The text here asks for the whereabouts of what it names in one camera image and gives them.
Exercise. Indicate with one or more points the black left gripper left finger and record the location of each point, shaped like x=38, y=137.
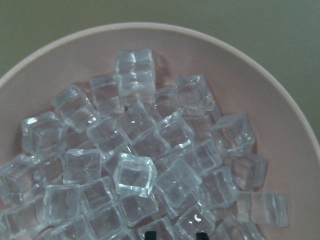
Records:
x=150, y=235

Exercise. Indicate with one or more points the pink bowl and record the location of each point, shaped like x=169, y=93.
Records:
x=239, y=84

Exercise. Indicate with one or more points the pile of ice cubes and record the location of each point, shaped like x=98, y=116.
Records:
x=117, y=158

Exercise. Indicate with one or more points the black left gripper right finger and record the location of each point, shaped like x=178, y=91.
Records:
x=201, y=236

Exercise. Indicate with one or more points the clear ice cube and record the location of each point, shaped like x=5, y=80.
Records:
x=134, y=175

